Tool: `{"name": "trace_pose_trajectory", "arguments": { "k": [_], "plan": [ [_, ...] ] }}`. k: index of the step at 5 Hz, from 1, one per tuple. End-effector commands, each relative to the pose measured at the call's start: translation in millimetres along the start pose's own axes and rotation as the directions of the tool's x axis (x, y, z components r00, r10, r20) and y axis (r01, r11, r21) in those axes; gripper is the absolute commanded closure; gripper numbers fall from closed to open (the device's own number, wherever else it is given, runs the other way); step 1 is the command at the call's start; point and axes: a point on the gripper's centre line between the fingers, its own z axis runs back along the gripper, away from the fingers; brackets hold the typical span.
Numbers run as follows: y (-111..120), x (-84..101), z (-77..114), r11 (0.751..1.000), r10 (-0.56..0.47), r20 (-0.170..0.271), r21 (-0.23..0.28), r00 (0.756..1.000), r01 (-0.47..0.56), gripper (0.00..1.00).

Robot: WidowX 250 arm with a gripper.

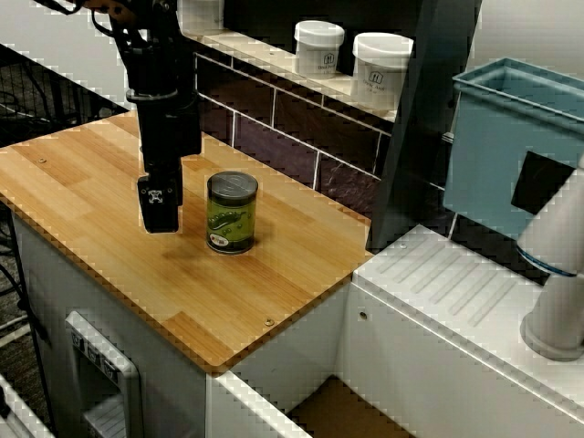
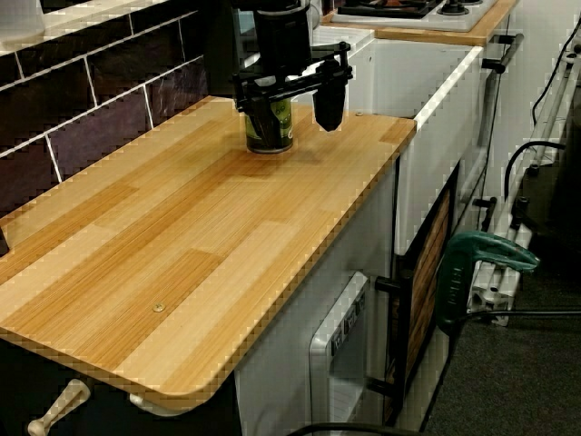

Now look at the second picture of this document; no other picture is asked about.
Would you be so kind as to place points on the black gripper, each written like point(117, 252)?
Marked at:
point(281, 45)

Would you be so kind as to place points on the green pea can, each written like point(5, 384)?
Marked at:
point(285, 131)

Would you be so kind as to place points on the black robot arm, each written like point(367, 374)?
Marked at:
point(272, 5)

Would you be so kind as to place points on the black hutch side panel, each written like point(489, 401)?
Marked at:
point(222, 54)

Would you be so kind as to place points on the teal plastic bin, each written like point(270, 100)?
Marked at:
point(245, 22)

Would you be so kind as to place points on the black burner grate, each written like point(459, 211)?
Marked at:
point(390, 11)

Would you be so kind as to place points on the white toy sink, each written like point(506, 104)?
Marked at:
point(436, 136)

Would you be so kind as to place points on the grey stove top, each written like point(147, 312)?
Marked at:
point(458, 22)

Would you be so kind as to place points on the black stove knob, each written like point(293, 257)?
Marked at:
point(454, 8)

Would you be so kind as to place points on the black framed oven door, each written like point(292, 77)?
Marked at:
point(426, 281)

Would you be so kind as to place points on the green clamp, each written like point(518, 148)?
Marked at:
point(454, 281)

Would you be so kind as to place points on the cream hutch shelf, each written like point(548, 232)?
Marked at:
point(68, 28)

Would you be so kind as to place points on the white play kitchen cabinet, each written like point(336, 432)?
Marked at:
point(281, 363)

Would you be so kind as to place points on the silver aluminium extrusion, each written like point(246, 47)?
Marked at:
point(492, 290)

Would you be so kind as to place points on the black floor box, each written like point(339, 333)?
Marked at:
point(558, 204)

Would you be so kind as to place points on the white lidded jar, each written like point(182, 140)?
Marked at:
point(20, 16)

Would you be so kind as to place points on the black cabinet end panel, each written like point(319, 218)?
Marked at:
point(113, 418)

